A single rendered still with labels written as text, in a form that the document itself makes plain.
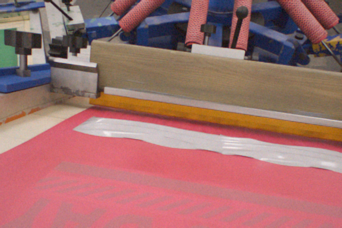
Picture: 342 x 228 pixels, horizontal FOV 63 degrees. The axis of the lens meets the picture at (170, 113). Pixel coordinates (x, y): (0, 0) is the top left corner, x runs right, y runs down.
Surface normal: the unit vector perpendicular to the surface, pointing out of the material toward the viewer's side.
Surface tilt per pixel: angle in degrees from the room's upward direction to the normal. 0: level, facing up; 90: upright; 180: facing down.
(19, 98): 90
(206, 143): 3
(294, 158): 6
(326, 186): 32
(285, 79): 56
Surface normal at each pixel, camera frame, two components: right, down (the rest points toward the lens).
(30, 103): 0.99, 0.15
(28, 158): 0.13, -0.96
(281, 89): -0.10, 0.20
